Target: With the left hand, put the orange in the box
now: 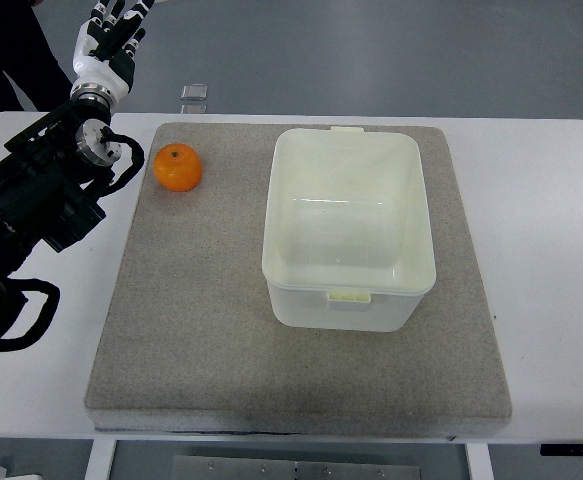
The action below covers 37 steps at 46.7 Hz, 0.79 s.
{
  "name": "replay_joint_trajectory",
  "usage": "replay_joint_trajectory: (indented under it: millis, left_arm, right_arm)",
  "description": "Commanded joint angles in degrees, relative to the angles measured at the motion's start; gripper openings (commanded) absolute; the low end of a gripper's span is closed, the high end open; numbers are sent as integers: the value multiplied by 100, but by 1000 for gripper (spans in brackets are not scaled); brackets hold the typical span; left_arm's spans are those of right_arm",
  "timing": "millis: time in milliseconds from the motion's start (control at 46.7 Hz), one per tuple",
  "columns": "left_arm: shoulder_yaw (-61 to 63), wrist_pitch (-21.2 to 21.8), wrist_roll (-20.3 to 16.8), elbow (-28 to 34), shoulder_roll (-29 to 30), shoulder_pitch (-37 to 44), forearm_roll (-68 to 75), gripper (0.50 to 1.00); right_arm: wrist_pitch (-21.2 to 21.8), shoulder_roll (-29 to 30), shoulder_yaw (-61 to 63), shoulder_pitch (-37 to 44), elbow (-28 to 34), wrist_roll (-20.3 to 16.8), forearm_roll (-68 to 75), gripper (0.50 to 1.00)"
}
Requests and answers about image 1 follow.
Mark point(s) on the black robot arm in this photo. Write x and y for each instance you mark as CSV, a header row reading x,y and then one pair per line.
x,y
56,172

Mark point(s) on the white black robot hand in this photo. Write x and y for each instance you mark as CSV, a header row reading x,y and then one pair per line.
x,y
104,54

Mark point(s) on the small clear plastic piece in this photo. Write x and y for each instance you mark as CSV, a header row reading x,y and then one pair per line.
x,y
194,92

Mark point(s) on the black table control panel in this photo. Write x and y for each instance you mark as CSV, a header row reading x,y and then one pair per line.
x,y
561,450

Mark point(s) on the orange fruit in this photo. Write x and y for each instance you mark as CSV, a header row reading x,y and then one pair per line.
x,y
177,167

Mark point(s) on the grey metal plate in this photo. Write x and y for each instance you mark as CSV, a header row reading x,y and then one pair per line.
x,y
199,467

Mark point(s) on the grey foam mat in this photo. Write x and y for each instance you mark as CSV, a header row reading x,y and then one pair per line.
x,y
191,344

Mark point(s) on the white table frame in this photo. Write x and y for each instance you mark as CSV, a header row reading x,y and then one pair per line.
x,y
103,450

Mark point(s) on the person leg dark trousers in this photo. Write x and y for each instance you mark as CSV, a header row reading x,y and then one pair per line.
x,y
27,61

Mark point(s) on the white plastic box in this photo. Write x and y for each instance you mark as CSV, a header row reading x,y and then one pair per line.
x,y
347,238

